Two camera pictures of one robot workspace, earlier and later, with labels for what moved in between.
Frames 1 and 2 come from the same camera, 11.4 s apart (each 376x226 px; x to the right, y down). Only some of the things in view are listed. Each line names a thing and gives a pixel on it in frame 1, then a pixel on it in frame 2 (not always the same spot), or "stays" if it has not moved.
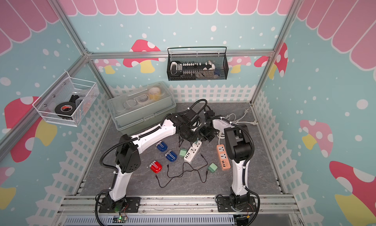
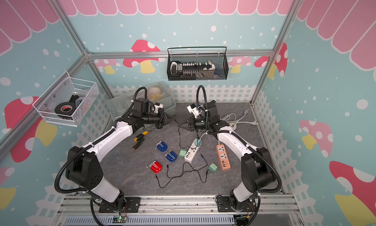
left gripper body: [189, 134] → [158, 119]
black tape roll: [66, 108] stays
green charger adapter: [182, 152] → [198, 142]
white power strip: [192, 152] stays
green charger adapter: [212, 168] stays
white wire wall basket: [67, 100] stays
